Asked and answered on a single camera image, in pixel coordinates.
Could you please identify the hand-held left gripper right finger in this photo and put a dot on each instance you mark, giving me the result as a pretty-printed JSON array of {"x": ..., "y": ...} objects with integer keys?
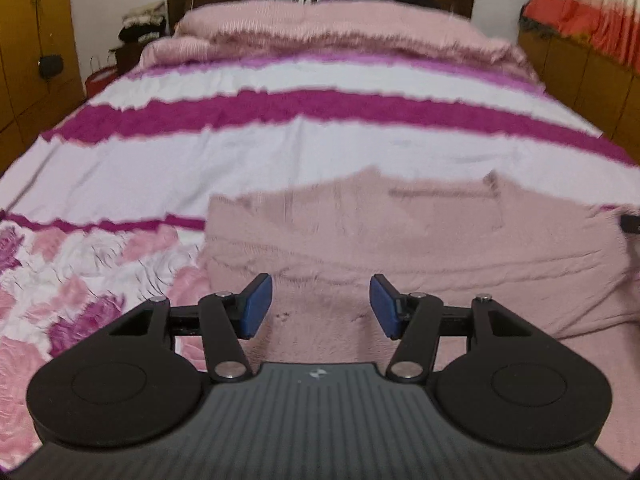
[{"x": 384, "y": 305}]

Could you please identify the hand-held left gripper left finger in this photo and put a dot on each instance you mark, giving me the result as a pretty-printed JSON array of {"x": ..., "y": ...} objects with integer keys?
[{"x": 256, "y": 305}]

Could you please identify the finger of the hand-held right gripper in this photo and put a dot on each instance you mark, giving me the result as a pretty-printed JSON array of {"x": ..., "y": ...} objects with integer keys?
[{"x": 631, "y": 223}]

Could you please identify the pink knit cardigan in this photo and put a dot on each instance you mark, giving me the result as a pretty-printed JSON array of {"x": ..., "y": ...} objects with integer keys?
[{"x": 400, "y": 240}]

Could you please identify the pile of clothes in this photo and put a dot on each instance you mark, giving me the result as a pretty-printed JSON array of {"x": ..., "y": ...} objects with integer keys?
[{"x": 142, "y": 22}]

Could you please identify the brown wooden cabinet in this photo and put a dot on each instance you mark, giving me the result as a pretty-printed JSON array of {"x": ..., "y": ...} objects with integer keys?
[{"x": 585, "y": 85}]

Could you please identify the floral striped bed sheet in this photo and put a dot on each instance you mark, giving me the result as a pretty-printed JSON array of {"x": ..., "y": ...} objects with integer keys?
[{"x": 250, "y": 150}]

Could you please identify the orange curtain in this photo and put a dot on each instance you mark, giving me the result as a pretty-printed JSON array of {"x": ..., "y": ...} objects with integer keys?
[{"x": 590, "y": 5}]

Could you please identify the red shopping bag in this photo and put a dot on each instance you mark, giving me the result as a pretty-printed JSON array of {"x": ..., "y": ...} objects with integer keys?
[{"x": 100, "y": 82}]

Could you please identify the dark wooden nightstand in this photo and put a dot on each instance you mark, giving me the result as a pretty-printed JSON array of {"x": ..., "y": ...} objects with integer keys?
[{"x": 127, "y": 57}]

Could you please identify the pink checked quilt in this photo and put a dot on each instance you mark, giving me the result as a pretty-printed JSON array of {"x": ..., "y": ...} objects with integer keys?
[{"x": 325, "y": 25}]

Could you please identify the small black bag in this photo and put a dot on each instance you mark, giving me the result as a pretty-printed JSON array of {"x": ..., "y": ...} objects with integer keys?
[{"x": 51, "y": 67}]

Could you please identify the yellow wooden wardrobe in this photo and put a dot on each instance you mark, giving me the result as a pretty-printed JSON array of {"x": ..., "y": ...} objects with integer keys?
[{"x": 25, "y": 35}]

